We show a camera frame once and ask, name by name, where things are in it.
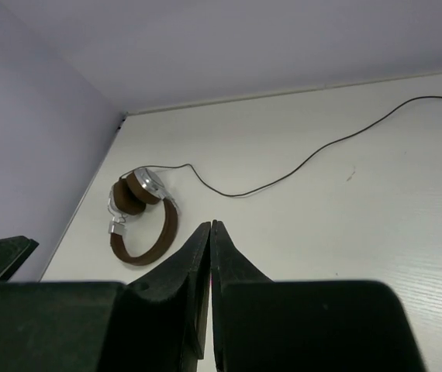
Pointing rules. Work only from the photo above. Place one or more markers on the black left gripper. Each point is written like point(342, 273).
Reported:
point(14, 251)

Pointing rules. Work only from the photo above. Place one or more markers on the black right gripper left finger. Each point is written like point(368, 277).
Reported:
point(155, 323)

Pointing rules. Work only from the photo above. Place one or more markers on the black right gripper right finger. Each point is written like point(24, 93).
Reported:
point(263, 325)

